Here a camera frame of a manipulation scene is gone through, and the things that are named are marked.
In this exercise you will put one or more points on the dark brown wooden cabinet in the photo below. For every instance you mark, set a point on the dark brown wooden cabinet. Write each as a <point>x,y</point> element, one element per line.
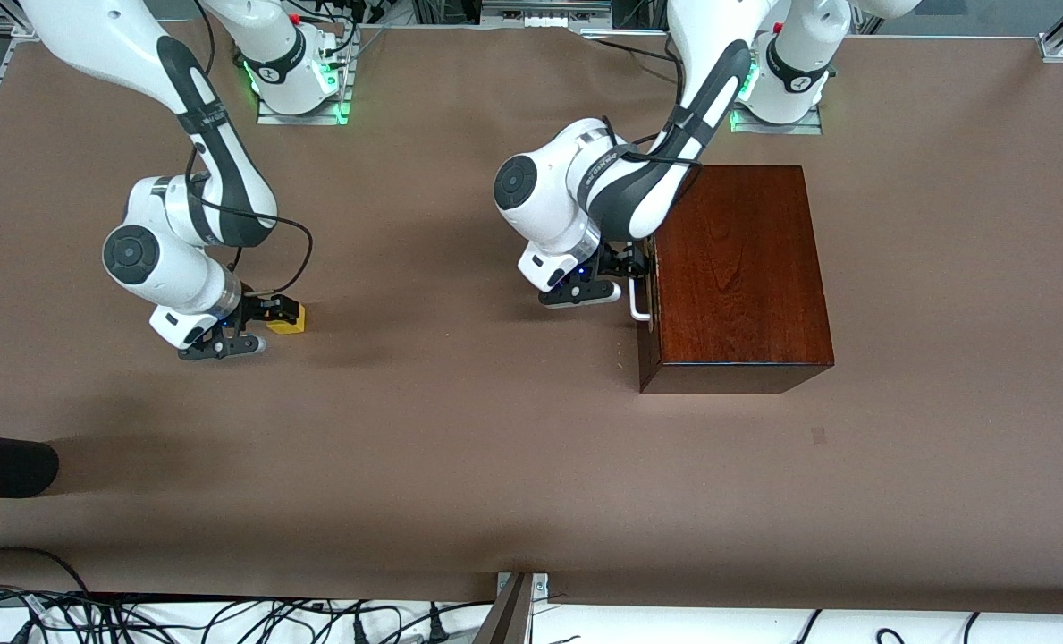
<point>737,268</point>

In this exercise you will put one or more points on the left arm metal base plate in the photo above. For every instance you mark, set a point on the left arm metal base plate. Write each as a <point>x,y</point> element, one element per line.
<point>777,128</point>

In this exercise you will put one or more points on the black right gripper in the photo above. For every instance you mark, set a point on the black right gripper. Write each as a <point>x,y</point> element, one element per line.
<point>255,310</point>

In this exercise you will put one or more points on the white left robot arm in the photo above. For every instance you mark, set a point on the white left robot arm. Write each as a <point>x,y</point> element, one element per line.
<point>558,201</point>

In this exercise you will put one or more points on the brown table cover sheet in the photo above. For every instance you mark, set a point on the brown table cover sheet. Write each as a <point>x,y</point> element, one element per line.
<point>406,429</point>

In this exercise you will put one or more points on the black padded object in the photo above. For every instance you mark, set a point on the black padded object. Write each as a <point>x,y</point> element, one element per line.
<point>4,465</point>

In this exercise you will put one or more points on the aluminium frame post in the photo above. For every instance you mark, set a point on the aluminium frame post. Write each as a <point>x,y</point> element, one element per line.
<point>518,599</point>

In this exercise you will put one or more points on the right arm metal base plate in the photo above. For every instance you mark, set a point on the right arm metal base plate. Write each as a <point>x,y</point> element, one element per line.
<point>303,118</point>

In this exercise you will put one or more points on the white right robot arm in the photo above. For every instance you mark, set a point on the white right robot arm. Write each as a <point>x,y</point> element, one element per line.
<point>182,259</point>

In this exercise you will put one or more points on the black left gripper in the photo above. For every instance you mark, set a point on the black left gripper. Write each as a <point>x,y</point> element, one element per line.
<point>619,262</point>

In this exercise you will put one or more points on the yellow block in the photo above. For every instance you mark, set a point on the yellow block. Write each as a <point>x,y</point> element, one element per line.
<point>288,328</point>

